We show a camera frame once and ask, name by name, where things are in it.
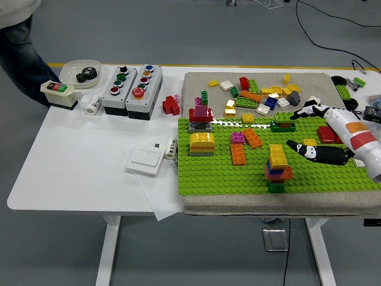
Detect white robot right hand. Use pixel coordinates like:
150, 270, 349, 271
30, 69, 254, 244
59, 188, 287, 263
286, 104, 381, 181

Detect green long toy brick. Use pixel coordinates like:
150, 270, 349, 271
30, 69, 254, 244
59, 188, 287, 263
335, 84, 352, 101
235, 96, 258, 109

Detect grey sloped toy brick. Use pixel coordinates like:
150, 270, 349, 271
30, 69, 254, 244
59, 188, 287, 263
287, 91, 301, 107

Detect light green long brick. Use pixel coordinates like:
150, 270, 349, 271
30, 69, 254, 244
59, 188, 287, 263
248, 79, 262, 95
273, 112, 300, 123

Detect dark green arch brick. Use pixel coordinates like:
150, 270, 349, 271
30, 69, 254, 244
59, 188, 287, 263
270, 120, 297, 133

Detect orange long toy brick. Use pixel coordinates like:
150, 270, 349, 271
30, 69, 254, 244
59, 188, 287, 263
240, 89, 263, 103
241, 128, 264, 149
230, 142, 247, 166

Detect yellow rounded toy brick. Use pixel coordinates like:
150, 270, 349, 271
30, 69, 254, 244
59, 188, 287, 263
189, 132, 216, 147

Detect green studded baseplate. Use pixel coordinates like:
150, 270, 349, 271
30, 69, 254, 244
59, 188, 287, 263
177, 115, 381, 196

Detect magenta tall toy brick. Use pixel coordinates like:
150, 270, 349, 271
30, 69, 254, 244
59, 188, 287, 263
195, 97, 209, 117

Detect red wide toy brick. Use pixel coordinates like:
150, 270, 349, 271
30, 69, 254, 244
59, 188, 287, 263
188, 107, 214, 123

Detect red cross-shaped brick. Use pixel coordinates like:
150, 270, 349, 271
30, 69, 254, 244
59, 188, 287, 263
162, 95, 181, 116

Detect clear plastic bag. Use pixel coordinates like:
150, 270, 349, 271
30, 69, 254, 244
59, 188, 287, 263
367, 121, 381, 144

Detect black box yellow marks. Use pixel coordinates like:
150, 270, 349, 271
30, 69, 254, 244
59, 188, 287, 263
363, 105, 381, 122

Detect silver metal part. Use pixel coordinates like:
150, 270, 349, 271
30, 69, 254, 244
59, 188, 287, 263
345, 77, 360, 92

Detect white table leg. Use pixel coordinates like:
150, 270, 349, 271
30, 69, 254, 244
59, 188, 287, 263
95, 214, 122, 286
304, 217, 338, 286

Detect silver floor box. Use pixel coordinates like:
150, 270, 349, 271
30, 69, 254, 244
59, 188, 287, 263
262, 228, 290, 253

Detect grey-brown mat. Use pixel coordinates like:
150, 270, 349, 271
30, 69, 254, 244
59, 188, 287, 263
181, 71, 381, 216

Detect white labelled tube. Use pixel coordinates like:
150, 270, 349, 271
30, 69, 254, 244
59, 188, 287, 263
85, 94, 103, 116
164, 136, 178, 160

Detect white paper sheet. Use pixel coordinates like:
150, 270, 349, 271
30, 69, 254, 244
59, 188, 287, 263
123, 148, 186, 222

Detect grey emergency-stop button box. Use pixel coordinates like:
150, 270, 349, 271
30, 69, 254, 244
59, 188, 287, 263
125, 64, 164, 121

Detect grey push-button box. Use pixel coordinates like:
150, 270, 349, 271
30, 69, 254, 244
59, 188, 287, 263
101, 64, 139, 117

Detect white plain tube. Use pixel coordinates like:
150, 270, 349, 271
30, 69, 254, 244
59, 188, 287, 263
79, 94, 92, 111

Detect black gear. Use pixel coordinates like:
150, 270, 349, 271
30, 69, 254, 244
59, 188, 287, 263
75, 66, 99, 84

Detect white bowl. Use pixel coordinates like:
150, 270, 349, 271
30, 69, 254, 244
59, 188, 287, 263
58, 59, 103, 90

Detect person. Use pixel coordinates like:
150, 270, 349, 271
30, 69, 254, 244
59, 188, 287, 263
0, 0, 61, 108

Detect black floor cable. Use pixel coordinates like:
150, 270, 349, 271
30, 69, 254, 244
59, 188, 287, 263
295, 0, 381, 74

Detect white floor cable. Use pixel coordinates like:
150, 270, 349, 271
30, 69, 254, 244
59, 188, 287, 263
255, 0, 283, 10

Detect black hanging cable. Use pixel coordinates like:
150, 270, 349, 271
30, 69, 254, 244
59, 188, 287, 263
282, 218, 292, 286

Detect white wall switch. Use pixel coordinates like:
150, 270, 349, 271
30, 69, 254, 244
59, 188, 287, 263
124, 147, 163, 176

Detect beige red-green switch box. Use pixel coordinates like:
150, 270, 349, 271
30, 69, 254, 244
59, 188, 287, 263
40, 80, 79, 111

